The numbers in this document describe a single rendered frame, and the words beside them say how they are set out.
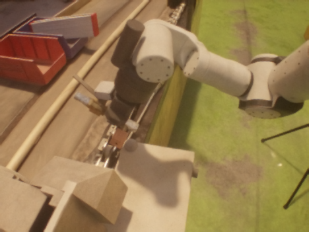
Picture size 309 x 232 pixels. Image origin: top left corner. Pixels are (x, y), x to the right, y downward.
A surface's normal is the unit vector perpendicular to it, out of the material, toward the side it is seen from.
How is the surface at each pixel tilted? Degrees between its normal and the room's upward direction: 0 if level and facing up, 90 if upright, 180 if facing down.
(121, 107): 90
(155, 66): 97
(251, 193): 0
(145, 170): 0
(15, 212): 10
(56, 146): 0
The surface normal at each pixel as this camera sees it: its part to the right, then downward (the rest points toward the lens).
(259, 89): -0.65, -0.25
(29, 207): -0.15, -0.70
